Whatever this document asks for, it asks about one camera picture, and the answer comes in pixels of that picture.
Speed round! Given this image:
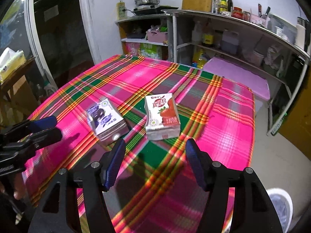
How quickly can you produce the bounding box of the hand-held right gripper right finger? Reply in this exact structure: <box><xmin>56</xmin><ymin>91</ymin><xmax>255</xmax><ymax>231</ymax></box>
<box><xmin>185</xmin><ymin>138</ymin><xmax>283</xmax><ymax>233</ymax></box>

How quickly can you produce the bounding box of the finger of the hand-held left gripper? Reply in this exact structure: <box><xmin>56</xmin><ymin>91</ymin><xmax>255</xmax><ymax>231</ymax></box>
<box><xmin>3</xmin><ymin>116</ymin><xmax>58</xmax><ymax>139</ymax></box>
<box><xmin>15</xmin><ymin>127</ymin><xmax>63</xmax><ymax>151</ymax></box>

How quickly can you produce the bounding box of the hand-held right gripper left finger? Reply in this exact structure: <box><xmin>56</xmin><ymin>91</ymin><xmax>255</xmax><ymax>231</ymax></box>
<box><xmin>28</xmin><ymin>138</ymin><xmax>127</xmax><ymax>233</ymax></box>

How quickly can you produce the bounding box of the purple milk carton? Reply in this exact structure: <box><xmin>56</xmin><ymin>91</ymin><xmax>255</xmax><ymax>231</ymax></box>
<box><xmin>86</xmin><ymin>98</ymin><xmax>130</xmax><ymax>143</ymax></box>

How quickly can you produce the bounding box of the red strawberry milk carton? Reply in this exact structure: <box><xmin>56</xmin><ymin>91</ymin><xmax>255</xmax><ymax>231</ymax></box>
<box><xmin>144</xmin><ymin>93</ymin><xmax>181</xmax><ymax>141</ymax></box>

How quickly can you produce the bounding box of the white trash bin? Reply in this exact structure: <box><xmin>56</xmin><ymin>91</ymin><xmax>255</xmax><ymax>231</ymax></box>
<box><xmin>266</xmin><ymin>187</ymin><xmax>299</xmax><ymax>233</ymax></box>

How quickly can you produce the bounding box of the person's left hand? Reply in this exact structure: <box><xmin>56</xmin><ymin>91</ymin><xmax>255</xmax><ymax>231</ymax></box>
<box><xmin>12</xmin><ymin>173</ymin><xmax>26</xmax><ymax>200</ymax></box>

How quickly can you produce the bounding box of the wooden stand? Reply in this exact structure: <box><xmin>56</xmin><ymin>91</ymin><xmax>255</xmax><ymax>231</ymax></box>
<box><xmin>0</xmin><ymin>57</ymin><xmax>40</xmax><ymax>122</ymax></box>

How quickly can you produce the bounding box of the pink plaid tablecloth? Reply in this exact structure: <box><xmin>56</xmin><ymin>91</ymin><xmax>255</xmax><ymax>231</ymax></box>
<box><xmin>21</xmin><ymin>54</ymin><xmax>255</xmax><ymax>233</ymax></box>

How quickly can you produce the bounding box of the yellow tissue box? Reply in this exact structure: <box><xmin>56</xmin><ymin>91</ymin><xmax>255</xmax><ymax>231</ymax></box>
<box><xmin>0</xmin><ymin>47</ymin><xmax>26</xmax><ymax>82</ymax></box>

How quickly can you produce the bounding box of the glass sliding door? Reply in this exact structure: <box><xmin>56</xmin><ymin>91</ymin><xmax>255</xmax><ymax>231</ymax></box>
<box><xmin>0</xmin><ymin>0</ymin><xmax>96</xmax><ymax>96</ymax></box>

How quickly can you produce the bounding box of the pink lid storage box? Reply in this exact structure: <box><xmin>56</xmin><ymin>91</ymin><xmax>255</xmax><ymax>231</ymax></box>
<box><xmin>202</xmin><ymin>57</ymin><xmax>271</xmax><ymax>117</ymax></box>

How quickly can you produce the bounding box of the blue bin liner bag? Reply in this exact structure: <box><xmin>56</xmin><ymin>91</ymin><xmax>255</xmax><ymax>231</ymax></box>
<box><xmin>269</xmin><ymin>194</ymin><xmax>293</xmax><ymax>233</ymax></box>

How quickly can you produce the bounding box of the yellow oil bottle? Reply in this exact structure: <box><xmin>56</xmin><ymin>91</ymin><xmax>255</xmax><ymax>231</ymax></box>
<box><xmin>193</xmin><ymin>49</ymin><xmax>207</xmax><ymax>69</ymax></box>

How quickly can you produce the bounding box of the yellow wooden door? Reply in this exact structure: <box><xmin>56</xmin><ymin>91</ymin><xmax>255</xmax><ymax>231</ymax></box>
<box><xmin>278</xmin><ymin>95</ymin><xmax>311</xmax><ymax>156</ymax></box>

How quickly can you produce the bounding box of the pink cardboard box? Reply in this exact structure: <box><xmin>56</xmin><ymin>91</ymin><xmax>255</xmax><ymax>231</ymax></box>
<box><xmin>125</xmin><ymin>42</ymin><xmax>142</xmax><ymax>56</ymax></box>

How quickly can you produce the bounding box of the green cardboard box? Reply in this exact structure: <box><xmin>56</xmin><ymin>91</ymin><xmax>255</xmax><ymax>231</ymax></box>
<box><xmin>140</xmin><ymin>43</ymin><xmax>162</xmax><ymax>60</ymax></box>

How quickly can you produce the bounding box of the yellow label sauce bottle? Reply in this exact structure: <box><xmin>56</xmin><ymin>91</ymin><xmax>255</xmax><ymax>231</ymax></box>
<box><xmin>202</xmin><ymin>25</ymin><xmax>215</xmax><ymax>48</ymax></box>

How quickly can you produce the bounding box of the purple plastic jug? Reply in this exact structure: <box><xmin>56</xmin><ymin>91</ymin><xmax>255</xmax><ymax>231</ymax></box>
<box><xmin>221</xmin><ymin>29</ymin><xmax>240</xmax><ymax>55</ymax></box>

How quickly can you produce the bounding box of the white plastic bottle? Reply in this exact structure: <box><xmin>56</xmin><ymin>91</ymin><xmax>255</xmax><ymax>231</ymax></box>
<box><xmin>192</xmin><ymin>21</ymin><xmax>203</xmax><ymax>45</ymax></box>

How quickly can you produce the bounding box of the pink plastic basket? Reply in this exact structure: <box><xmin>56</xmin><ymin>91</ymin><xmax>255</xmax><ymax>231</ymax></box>
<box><xmin>146</xmin><ymin>29</ymin><xmax>169</xmax><ymax>43</ymax></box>

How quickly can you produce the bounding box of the yellow power strip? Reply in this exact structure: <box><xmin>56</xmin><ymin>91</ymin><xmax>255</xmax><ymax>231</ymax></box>
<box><xmin>117</xmin><ymin>2</ymin><xmax>127</xmax><ymax>20</ymax></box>

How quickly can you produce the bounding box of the wooden shelf cabinet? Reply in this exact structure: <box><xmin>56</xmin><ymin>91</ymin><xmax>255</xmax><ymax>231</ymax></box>
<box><xmin>115</xmin><ymin>13</ymin><xmax>176</xmax><ymax>62</ymax></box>

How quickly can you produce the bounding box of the white metal shelf rack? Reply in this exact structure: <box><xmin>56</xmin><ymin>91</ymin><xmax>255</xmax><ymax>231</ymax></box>
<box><xmin>162</xmin><ymin>9</ymin><xmax>311</xmax><ymax>136</ymax></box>

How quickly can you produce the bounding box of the red jar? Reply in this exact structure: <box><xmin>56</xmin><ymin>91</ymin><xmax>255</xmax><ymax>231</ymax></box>
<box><xmin>231</xmin><ymin>7</ymin><xmax>244</xmax><ymax>20</ymax></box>

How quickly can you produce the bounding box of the pink knife holder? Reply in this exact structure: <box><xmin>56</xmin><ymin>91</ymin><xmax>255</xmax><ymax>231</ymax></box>
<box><xmin>250</xmin><ymin>3</ymin><xmax>272</xmax><ymax>26</ymax></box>

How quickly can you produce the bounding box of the black induction cooker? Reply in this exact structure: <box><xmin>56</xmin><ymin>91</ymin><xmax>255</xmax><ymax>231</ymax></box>
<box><xmin>132</xmin><ymin>5</ymin><xmax>179</xmax><ymax>15</ymax></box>

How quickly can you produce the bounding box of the clear storage box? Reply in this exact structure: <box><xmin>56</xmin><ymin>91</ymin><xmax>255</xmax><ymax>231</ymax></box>
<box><xmin>268</xmin><ymin>13</ymin><xmax>298</xmax><ymax>43</ymax></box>

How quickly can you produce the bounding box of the paper towel roll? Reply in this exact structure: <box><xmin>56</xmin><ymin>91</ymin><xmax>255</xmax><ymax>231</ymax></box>
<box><xmin>295</xmin><ymin>24</ymin><xmax>306</xmax><ymax>48</ymax></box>

